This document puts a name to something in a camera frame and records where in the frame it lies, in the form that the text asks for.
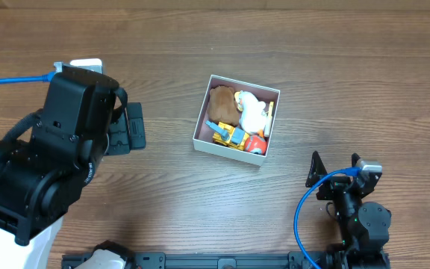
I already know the right blue cable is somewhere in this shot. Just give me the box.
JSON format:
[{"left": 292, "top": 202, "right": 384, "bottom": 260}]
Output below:
[{"left": 293, "top": 167, "right": 361, "bottom": 269}]

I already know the yellow toy truck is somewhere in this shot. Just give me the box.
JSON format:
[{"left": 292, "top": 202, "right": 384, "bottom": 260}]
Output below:
[{"left": 205, "top": 120, "right": 249, "bottom": 151}]

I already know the brown plush toy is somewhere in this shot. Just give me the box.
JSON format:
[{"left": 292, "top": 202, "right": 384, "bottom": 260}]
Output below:
[{"left": 208, "top": 85, "right": 240, "bottom": 126}]

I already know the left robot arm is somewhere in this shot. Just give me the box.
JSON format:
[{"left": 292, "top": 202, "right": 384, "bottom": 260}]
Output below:
[{"left": 0, "top": 67, "right": 128, "bottom": 268}]

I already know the white square cardboard box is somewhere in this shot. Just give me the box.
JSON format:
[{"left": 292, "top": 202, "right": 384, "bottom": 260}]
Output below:
[{"left": 193, "top": 75, "right": 281, "bottom": 166}]

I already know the red toy ball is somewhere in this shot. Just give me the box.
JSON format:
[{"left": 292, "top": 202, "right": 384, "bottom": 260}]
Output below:
[{"left": 244, "top": 135, "right": 268, "bottom": 155}]

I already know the white plush duck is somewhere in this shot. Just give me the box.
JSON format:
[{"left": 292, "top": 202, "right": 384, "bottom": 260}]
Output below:
[{"left": 234, "top": 91, "right": 267, "bottom": 137}]

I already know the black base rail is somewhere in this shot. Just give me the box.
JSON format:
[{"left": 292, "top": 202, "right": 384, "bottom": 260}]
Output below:
[{"left": 60, "top": 251, "right": 391, "bottom": 269}]

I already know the wooden rattle drum toy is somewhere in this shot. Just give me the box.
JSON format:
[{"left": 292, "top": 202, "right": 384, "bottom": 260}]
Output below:
[{"left": 264, "top": 102, "right": 274, "bottom": 137}]

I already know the left blue cable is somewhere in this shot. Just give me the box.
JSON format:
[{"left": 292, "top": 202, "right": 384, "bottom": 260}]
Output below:
[{"left": 0, "top": 70, "right": 57, "bottom": 90}]

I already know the blue cable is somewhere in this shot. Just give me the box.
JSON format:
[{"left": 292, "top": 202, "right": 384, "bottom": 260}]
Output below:
[
  {"left": 293, "top": 167, "right": 361, "bottom": 269},
  {"left": 0, "top": 70, "right": 57, "bottom": 90}
]

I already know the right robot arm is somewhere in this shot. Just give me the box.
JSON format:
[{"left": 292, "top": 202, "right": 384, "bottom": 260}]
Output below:
[{"left": 303, "top": 151, "right": 392, "bottom": 268}]

